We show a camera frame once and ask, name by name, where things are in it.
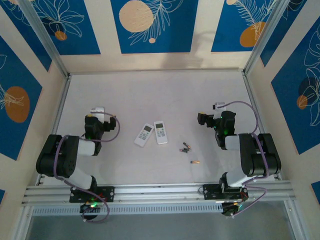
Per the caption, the white air conditioner remote control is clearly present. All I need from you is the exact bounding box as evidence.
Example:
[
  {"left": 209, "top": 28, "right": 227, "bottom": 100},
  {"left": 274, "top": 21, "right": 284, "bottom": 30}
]
[
  {"left": 153, "top": 120, "right": 169, "bottom": 146},
  {"left": 133, "top": 122, "right": 155, "bottom": 149}
]

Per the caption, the black controller board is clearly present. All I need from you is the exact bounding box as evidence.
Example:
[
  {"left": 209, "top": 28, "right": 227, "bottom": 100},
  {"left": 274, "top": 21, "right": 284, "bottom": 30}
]
[
  {"left": 79, "top": 202, "right": 102, "bottom": 221},
  {"left": 221, "top": 201, "right": 242, "bottom": 218}
]

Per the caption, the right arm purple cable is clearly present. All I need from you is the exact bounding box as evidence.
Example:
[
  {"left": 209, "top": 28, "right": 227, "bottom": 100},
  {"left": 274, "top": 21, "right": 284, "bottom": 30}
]
[{"left": 221, "top": 100, "right": 268, "bottom": 218}]

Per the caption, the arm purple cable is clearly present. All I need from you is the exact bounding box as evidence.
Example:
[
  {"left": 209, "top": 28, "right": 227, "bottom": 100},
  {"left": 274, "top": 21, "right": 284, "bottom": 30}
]
[
  {"left": 221, "top": 100, "right": 268, "bottom": 218},
  {"left": 53, "top": 111, "right": 121, "bottom": 223}
]

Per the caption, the aluminium table side rail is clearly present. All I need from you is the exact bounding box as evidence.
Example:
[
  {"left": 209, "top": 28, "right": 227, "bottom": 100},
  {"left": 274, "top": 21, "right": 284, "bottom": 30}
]
[
  {"left": 36, "top": 73, "right": 73, "bottom": 186},
  {"left": 241, "top": 71, "right": 283, "bottom": 182}
]

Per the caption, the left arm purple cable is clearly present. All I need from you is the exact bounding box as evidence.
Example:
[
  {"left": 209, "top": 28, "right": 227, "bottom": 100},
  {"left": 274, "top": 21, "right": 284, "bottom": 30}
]
[{"left": 53, "top": 111, "right": 121, "bottom": 223}]

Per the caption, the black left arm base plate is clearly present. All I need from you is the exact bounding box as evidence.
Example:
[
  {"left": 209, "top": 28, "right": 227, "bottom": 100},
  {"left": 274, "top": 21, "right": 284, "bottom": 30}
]
[{"left": 69, "top": 186, "right": 116, "bottom": 203}]

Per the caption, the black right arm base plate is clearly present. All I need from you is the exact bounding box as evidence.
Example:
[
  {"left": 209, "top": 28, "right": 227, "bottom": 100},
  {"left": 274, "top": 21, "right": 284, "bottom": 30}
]
[{"left": 202, "top": 183, "right": 249, "bottom": 201}]

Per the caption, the aluminium mounting rail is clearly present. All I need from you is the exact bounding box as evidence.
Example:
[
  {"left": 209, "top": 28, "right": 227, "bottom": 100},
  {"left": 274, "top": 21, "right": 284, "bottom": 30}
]
[{"left": 21, "top": 180, "right": 297, "bottom": 207}]

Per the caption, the aluminium frame post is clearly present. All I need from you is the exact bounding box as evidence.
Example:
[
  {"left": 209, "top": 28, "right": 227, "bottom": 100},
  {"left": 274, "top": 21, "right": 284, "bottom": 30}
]
[
  {"left": 242, "top": 0, "right": 286, "bottom": 76},
  {"left": 18, "top": 0, "right": 71, "bottom": 79}
]

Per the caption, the grey slotted cable duct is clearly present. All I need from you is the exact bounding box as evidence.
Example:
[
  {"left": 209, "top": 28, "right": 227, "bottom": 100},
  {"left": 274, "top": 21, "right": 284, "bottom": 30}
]
[{"left": 31, "top": 201, "right": 224, "bottom": 216}]

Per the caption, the aluminium frame leg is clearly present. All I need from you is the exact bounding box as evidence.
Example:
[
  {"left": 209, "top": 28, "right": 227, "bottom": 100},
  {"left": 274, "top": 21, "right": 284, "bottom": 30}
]
[
  {"left": 12, "top": 204, "right": 35, "bottom": 240},
  {"left": 283, "top": 199, "right": 305, "bottom": 240}
]

